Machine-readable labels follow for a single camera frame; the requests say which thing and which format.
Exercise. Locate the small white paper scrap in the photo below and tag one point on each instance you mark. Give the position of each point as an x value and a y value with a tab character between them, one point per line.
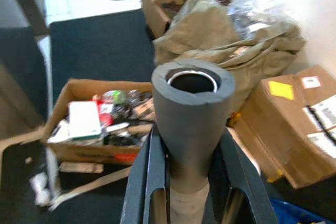
29	159

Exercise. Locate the flat cardboard box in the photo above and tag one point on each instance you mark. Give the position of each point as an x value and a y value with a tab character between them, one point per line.
249	150

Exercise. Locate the white box with green edge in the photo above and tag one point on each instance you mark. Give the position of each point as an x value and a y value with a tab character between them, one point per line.
84	120

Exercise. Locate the sealed cardboard box with labels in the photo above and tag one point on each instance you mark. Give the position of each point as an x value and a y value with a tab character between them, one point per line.
288	129

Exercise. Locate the long white strip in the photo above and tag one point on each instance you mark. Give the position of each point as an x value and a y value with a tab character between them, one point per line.
53	171

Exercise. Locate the clear plastic bag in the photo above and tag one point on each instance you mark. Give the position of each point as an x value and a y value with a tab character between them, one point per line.
252	16

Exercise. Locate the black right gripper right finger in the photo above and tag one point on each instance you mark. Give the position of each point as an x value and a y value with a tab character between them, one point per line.
236	171

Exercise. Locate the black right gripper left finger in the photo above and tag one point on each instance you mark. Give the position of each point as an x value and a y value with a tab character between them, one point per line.
139	182

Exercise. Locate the broom with grey foam grip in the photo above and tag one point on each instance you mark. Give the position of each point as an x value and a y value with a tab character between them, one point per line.
189	119

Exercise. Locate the open cardboard box of clutter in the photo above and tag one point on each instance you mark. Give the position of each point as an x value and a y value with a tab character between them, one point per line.
86	153

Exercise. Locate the small tan cardboard piece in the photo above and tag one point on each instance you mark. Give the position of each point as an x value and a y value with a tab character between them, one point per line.
81	167

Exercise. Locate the crumpled white tissue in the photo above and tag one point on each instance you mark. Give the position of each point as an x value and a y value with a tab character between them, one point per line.
39	184

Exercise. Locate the large open cardboard box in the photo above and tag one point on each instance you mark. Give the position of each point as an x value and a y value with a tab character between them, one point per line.
155	16

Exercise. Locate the olive woven sack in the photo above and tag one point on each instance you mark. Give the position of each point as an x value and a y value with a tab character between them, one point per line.
210	30

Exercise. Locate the red printed package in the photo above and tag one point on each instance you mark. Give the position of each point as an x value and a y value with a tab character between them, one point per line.
105	111

